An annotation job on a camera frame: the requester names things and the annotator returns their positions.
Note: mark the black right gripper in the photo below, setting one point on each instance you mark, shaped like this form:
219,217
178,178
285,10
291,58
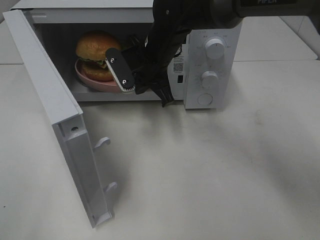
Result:
144,66

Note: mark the pink round plate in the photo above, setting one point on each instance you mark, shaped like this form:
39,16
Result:
102,86

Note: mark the burger with lettuce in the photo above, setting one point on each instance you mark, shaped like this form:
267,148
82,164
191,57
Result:
91,50

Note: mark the white round door release button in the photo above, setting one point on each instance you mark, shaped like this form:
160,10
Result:
205,99

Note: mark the white microwave door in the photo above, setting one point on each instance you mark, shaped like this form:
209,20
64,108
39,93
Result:
65,116

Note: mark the white warning label sticker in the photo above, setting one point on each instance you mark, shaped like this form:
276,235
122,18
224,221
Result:
178,63

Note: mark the white microwave oven body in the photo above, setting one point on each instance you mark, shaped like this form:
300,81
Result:
59,24

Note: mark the white lower microwave knob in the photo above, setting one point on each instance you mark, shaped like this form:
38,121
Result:
209,79

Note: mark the white microwave knob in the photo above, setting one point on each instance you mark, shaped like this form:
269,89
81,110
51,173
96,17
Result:
214,48
209,79

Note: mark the white upper microwave knob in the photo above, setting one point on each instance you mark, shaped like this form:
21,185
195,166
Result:
214,48

